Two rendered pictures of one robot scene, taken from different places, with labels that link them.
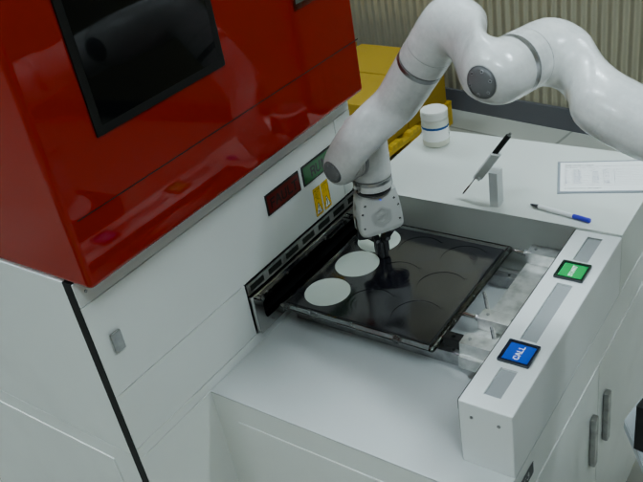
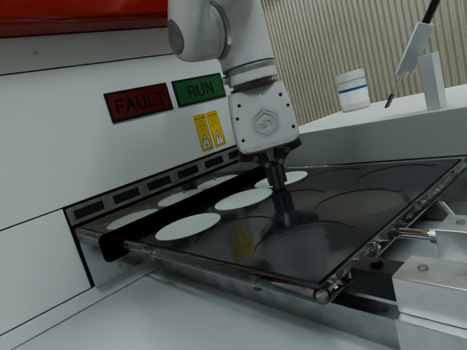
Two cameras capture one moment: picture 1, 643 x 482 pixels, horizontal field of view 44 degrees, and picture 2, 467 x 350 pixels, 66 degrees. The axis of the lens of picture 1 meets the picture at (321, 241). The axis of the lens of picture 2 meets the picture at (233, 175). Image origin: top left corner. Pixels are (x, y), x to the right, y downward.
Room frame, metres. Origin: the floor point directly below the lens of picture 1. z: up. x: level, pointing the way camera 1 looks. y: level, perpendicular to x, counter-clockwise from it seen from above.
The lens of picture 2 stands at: (0.89, -0.17, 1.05)
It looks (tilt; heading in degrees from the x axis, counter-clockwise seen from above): 10 degrees down; 11
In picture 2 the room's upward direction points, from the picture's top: 15 degrees counter-clockwise
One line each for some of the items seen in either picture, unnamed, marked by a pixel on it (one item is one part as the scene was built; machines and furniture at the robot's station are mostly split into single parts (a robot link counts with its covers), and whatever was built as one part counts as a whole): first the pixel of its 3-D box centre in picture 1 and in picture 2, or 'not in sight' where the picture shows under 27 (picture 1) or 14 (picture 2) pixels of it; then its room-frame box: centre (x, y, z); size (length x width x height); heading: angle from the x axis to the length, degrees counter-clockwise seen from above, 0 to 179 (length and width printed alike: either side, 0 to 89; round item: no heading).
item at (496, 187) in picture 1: (488, 176); (418, 68); (1.52, -0.39, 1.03); 0.06 x 0.04 x 0.13; 50
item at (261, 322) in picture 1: (313, 260); (198, 204); (1.52, 0.03, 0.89); 0.44 x 0.02 x 0.10; 140
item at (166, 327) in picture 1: (250, 254); (80, 169); (1.40, 0.15, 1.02); 0.81 x 0.03 x 0.40; 140
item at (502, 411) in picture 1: (548, 339); not in sight; (1.12, -0.38, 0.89); 0.55 x 0.09 x 0.14; 140
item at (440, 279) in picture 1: (396, 275); (288, 203); (1.40, -0.14, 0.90); 0.34 x 0.34 x 0.01; 50
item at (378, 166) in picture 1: (365, 146); (235, 24); (1.48, -0.13, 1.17); 0.09 x 0.08 x 0.13; 131
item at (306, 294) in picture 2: (352, 325); (190, 261); (1.26, -0.03, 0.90); 0.37 x 0.01 x 0.01; 50
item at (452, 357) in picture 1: (395, 338); (276, 292); (1.27, -0.11, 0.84); 0.50 x 0.02 x 0.03; 50
